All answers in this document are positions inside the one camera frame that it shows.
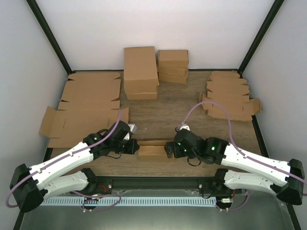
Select small cardboard box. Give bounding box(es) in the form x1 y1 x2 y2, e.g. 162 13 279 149
137 140 169 162

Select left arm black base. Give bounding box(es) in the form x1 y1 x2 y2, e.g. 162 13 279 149
69 176 113 196

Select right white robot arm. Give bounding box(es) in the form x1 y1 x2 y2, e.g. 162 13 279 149
164 128 305 206

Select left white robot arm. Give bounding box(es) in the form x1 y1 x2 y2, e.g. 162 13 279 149
9 121 140 213

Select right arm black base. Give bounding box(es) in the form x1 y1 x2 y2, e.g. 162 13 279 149
197 176 233 196

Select bottom large folded box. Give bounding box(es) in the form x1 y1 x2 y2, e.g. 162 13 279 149
126 92 158 100

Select large folded box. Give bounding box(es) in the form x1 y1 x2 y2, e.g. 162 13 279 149
124 46 159 94
126 92 158 100

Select top large folded box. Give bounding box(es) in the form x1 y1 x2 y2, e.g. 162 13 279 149
124 46 159 94

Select bottom small folded box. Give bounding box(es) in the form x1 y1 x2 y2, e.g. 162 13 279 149
158 73 187 84

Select small folded box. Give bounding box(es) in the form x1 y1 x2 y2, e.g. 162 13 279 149
158 49 189 68
157 64 188 77
158 73 187 84

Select middle small folded box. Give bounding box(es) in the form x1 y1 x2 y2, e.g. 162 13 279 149
157 64 188 77

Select top small folded box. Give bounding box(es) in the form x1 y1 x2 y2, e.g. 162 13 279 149
158 49 189 68

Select large flat cardboard blank stack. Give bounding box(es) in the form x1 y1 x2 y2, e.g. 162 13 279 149
39 72 129 148

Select small flat cardboard blank stack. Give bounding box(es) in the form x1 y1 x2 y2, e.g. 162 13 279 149
199 71 261 121

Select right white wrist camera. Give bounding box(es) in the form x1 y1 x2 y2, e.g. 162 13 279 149
176 124 190 131

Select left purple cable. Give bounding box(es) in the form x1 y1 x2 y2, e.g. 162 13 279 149
5 109 123 213

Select purple cable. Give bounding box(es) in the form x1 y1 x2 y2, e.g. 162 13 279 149
5 109 123 213
182 101 307 212

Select black front frame rail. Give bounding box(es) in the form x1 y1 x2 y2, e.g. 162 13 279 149
28 176 284 192

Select light blue slotted cable duct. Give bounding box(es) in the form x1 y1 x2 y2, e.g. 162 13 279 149
41 196 216 207

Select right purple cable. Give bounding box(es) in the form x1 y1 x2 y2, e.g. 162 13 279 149
182 101 307 212

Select left black frame post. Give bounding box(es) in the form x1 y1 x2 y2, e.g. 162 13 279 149
26 0 73 75

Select black frame post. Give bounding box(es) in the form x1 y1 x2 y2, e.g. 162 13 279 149
26 0 73 75
238 0 284 74

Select right black frame post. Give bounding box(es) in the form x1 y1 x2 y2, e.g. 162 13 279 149
238 0 284 74

